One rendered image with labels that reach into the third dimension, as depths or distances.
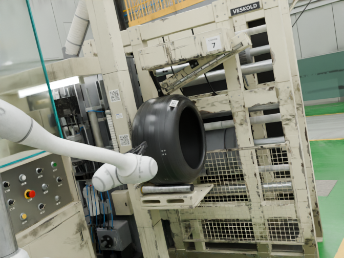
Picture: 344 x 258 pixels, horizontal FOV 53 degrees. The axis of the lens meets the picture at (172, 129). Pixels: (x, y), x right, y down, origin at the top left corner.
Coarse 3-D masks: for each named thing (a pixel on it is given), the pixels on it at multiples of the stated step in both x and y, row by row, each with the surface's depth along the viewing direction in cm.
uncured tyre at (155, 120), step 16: (176, 96) 206; (144, 112) 201; (160, 112) 195; (176, 112) 196; (192, 112) 232; (144, 128) 195; (160, 128) 190; (176, 128) 193; (192, 128) 238; (160, 144) 189; (176, 144) 191; (192, 144) 239; (160, 160) 192; (176, 160) 192; (192, 160) 234; (160, 176) 199; (176, 176) 197; (192, 176) 206
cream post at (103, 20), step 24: (96, 0) 210; (96, 24) 213; (96, 48) 217; (120, 48) 219; (120, 72) 216; (120, 96) 217; (120, 120) 221; (120, 144) 224; (144, 216) 228; (144, 240) 233
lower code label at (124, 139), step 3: (120, 135) 223; (123, 135) 222; (126, 135) 221; (120, 138) 223; (123, 138) 222; (126, 138) 221; (129, 138) 221; (120, 141) 224; (123, 141) 223; (126, 141) 222; (129, 141) 221; (123, 144) 223; (126, 144) 222; (129, 144) 222
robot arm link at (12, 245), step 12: (0, 180) 123; (0, 192) 121; (0, 204) 121; (0, 216) 120; (0, 228) 120; (12, 228) 125; (0, 240) 120; (12, 240) 124; (0, 252) 120; (12, 252) 123; (24, 252) 127
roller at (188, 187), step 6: (144, 186) 216; (150, 186) 214; (156, 186) 212; (162, 186) 210; (168, 186) 207; (174, 186) 206; (180, 186) 204; (186, 186) 202; (192, 186) 202; (144, 192) 215; (150, 192) 214; (156, 192) 212
